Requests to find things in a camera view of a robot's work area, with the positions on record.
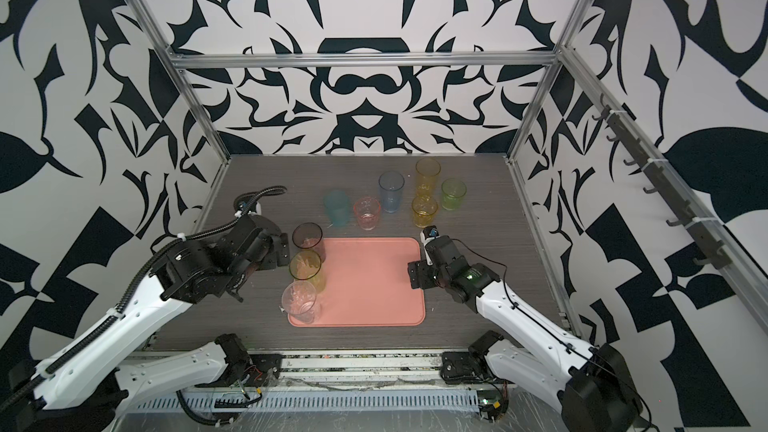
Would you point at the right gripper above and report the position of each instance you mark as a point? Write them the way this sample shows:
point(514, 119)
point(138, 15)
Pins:
point(424, 280)

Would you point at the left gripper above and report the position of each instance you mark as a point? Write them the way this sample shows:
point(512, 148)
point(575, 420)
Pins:
point(271, 256)

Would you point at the tall dark grey glass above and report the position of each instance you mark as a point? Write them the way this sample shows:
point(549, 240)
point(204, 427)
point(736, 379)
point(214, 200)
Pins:
point(308, 236)

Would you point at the tall green glass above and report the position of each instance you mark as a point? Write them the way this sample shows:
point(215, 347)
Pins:
point(306, 266)

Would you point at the tall clear glass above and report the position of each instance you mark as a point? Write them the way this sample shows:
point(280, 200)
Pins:
point(299, 301)

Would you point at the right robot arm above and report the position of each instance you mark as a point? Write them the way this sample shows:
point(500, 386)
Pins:
point(590, 387)

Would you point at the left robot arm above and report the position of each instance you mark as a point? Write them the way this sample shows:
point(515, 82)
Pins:
point(87, 386)

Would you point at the pink tray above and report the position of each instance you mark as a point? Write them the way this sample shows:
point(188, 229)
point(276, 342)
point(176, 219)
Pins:
point(367, 284)

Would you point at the short yellow glass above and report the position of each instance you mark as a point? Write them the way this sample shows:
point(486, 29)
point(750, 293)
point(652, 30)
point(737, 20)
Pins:
point(424, 208)

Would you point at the short green glass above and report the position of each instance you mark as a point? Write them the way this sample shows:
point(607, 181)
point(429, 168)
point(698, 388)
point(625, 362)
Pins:
point(453, 192)

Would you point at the teal glass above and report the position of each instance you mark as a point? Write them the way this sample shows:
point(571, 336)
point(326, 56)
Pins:
point(337, 207)

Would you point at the short pink glass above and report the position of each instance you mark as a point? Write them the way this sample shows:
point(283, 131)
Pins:
point(367, 212)

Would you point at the tall blue glass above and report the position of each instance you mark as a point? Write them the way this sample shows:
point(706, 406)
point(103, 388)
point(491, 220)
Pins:
point(391, 185)

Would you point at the tall yellow glass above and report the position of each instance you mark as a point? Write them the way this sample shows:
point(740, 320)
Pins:
point(428, 170)

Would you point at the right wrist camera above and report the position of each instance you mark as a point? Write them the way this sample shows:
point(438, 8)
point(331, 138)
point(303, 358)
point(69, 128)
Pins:
point(428, 234)

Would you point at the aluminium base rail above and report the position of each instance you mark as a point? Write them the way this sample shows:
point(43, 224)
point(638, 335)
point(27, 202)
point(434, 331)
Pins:
point(360, 369)

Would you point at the white cable duct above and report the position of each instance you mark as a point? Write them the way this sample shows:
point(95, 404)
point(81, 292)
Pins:
point(460, 400)

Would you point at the black hook rail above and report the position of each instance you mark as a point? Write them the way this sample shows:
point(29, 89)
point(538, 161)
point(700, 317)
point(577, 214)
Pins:
point(665, 182)

